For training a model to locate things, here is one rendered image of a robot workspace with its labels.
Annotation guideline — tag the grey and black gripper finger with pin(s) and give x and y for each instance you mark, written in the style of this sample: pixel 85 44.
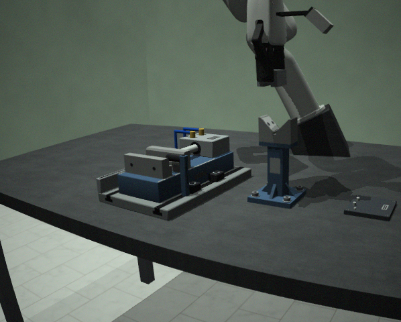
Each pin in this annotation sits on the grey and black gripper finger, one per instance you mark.
pixel 264 64
pixel 278 57

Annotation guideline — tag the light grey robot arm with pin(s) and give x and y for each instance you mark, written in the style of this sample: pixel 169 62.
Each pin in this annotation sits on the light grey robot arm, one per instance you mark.
pixel 296 96

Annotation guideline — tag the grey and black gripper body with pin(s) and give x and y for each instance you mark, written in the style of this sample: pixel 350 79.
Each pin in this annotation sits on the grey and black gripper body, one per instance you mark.
pixel 274 26

